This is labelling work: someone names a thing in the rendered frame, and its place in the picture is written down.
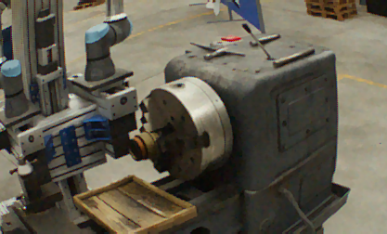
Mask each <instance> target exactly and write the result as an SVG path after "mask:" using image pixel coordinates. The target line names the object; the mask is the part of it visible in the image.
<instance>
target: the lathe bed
mask: <svg viewBox="0 0 387 234"><path fill-rule="evenodd" d="M227 183H229V182H227ZM227 183H225V184H224V185H222V186H220V187H218V188H215V189H214V190H212V191H209V192H207V193H205V192H203V191H204V190H205V185H204V175H203V176H201V177H196V178H194V179H192V180H190V181H183V180H179V179H177V178H175V177H173V176H172V175H167V176H165V177H163V178H161V179H159V180H154V181H153V182H151V183H150V184H151V185H153V186H155V187H158V188H160V189H162V190H164V191H165V192H167V193H168V194H172V195H174V196H175V197H176V198H179V199H180V200H182V201H184V202H187V203H191V204H192V205H193V206H196V208H197V207H198V208H197V213H198V216H196V217H192V218H190V219H188V221H185V222H183V223H181V224H177V225H175V226H173V227H170V228H167V229H165V230H163V231H161V232H158V233H156V234H235V233H237V232H240V231H241V230H243V229H244V225H243V224H242V217H241V214H242V211H241V198H243V197H244V190H245V189H244V188H241V187H239V186H236V187H234V188H232V189H228V187H227V186H228V184H227ZM65 215H66V216H67V217H68V218H69V219H71V221H74V222H73V223H74V224H75V225H77V226H78V227H79V228H80V230H82V231H83V232H84V233H85V232H86V234H93V233H94V234H109V233H108V231H106V230H105V229H104V228H103V227H101V226H99V225H98V224H97V223H96V222H95V221H94V220H92V218H89V219H86V218H88V217H87V215H86V214H85V213H84V212H83V211H82V210H81V209H79V210H78V211H77V210H76V211H75V212H74V211H73V212H72V213H67V214H65ZM74 218H75V220H74Z"/></svg>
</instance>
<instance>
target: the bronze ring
mask: <svg viewBox="0 0 387 234"><path fill-rule="evenodd" d="M157 138H160V137H159V135H158V134H157V133H156V132H151V133H150V131H148V130H143V131H141V133H140V134H137V135H135V137H133V138H131V139H129V140H128V141H127V148H128V150H129V152H130V154H131V156H132V158H133V159H134V161H136V162H141V161H143V160H148V159H150V158H154V159H155V158H157V156H158V152H159V150H158V145H157V142H156V140H155V139H157Z"/></svg>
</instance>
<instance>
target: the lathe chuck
mask: <svg viewBox="0 0 387 234"><path fill-rule="evenodd" d="M174 85H184V86H185V87H183V88H177V87H174ZM150 94H151V95H152V96H153V98H154V100H155V102H156V104H157V106H158V108H159V109H160V111H161V114H162V116H163V118H164V120H165V121H166V122H169V123H171V124H170V125H169V126H167V127H164V128H163V129H162V130H160V131H158V132H156V133H157V134H158V135H159V137H164V136H166V135H169V134H171V133H172V132H173V131H177V133H184V134H190V135H194V136H201V135H202V133H203V132H204V133H206V136H207V140H209V141H208V145H207V147H206V148H205V147H202V148H200V147H197V148H195V149H192V150H190V151H183V150H180V149H179V150H177V151H173V152H172V154H171V157H172V159H171V166H170V172H169V174H170V175H171V176H173V177H175V178H177V179H179V180H183V181H190V180H192V179H194V178H196V177H201V176H204V175H206V174H208V173H210V172H211V171H213V170H215V169H216V168H217V167H218V166H219V164H220V163H221V161H222V160H223V159H224V155H225V147H226V143H225V133H224V128H223V125H222V122H221V119H220V117H219V114H218V112H217V110H216V108H215V106H214V105H213V102H212V101H211V99H210V98H209V97H207V95H206V94H205V93H204V92H203V91H202V90H201V89H200V88H199V87H198V86H196V85H195V84H193V83H191V82H190V81H186V80H177V81H173V82H170V83H168V84H163V85H160V86H157V87H155V88H152V89H151V90H150ZM211 165H213V168H212V169H211V170H209V171H208V172H205V171H206V169H207V168H208V167H210V166H211Z"/></svg>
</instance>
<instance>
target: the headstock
mask: <svg viewBox="0 0 387 234"><path fill-rule="evenodd" d="M280 36H281V37H279V38H278V39H274V40H272V41H268V42H265V43H261V45H262V47H263V48H264V49H265V50H266V51H267V53H268V54H270V55H271V56H272V57H274V58H275V59H273V60H268V59H267V55H266V53H265V52H264V51H263V49H262V48H261V47H260V46H259V45H254V46H250V41H253V40H254V38H253V37H252V36H251V35H247V36H244V37H242V36H241V39H245V40H243V41H240V42H236V43H233V44H227V45H211V47H214V48H218V49H220V50H222V49H225V48H228V49H230V51H232V52H239V53H245V56H244V57H241V56H235V55H230V54H228V53H227V54H224V55H222V56H220V57H213V58H210V59H208V58H207V59H205V58H204V57H203V56H205V55H208V54H212V53H214V51H212V50H210V49H207V48H203V49H201V50H198V51H195V52H191V53H188V54H185V55H182V56H179V57H176V58H173V59H171V60H170V61H169V62H168V63H167V64H166V66H165V69H164V81H165V83H166V84H168V83H170V82H173V81H177V80H180V79H183V78H186V77H193V78H197V79H200V80H201V81H203V82H204V83H205V84H207V85H208V86H210V87H211V88H212V89H213V90H214V91H215V92H216V94H217V95H218V96H219V98H221V100H222V102H223V104H224V106H225V108H226V111H227V114H228V117H229V120H230V122H231V126H232V132H233V149H232V153H231V156H230V158H229V159H228V160H227V162H226V163H225V164H224V165H223V166H221V167H219V168H217V169H215V170H213V171H211V172H210V173H208V174H207V175H211V176H215V177H217V178H219V179H221V180H223V181H225V182H226V181H227V182H229V183H231V184H233V185H235V186H239V187H241V188H244V189H247V190H250V191H255V190H259V189H262V188H264V187H265V186H267V185H269V184H270V183H271V182H272V179H273V178H274V177H276V176H277V175H279V174H280V173H282V172H284V171H286V169H288V168H290V167H292V166H293V165H294V164H296V163H297V162H299V161H300V160H302V159H303V158H305V157H307V155H309V154H310V153H312V152H314V151H315V150H316V149H318V148H319V147H321V146H322V145H324V144H325V143H326V142H328V141H330V140H331V139H333V138H334V137H335V136H337V135H338V131H339V103H338V82H337V69H336V56H335V54H334V52H333V51H332V50H330V49H329V48H325V47H324V46H321V45H316V44H311V43H306V42H305V41H302V40H296V39H295V38H291V37H286V36H284V35H280ZM310 47H313V48H314V49H315V52H313V53H312V54H308V55H307V56H306V55H305V56H303V57H300V58H298V59H295V60H293V61H292V62H288V63H286V64H282V65H281V66H278V67H274V66H273V64H272V63H273V61H275V60H277V59H282V58H283V57H286V56H289V55H292V54H294V53H298V52H299V51H301V52H302V51H303V50H304V49H305V50H306V49H307V48H310ZM246 68H247V69H248V70H246V71H241V70H243V69H246ZM260 68H261V69H260ZM234 69H235V70H234ZM256 69H260V71H256ZM232 70H234V71H232ZM246 134H247V135H246Z"/></svg>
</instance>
